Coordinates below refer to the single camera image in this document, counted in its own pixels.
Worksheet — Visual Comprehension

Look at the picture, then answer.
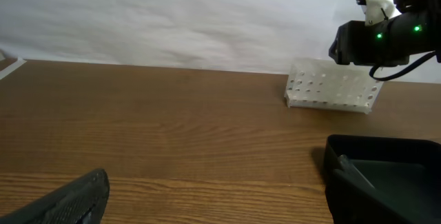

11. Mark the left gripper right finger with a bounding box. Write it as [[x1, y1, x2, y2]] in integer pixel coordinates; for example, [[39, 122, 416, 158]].
[[325, 169, 441, 224]]

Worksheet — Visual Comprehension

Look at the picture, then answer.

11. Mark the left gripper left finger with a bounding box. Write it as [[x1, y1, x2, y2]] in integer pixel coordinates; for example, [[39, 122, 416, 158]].
[[0, 167, 110, 224]]

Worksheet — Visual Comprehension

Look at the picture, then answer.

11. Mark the clear test tube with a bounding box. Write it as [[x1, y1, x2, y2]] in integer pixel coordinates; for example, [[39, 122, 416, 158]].
[[336, 154, 376, 190]]

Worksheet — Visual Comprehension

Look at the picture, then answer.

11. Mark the black tray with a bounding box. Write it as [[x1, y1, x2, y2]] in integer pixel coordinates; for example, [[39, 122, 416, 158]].
[[323, 134, 441, 222]]

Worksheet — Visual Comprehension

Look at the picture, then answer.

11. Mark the white test tube rack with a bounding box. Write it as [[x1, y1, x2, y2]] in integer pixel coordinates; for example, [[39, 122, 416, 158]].
[[283, 57, 385, 115]]

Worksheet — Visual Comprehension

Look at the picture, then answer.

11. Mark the black cable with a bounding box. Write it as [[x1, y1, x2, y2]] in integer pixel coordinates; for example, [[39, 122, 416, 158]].
[[356, 0, 441, 82]]

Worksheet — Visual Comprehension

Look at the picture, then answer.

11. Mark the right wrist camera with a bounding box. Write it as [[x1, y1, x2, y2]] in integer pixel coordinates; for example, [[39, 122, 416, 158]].
[[353, 0, 402, 27]]

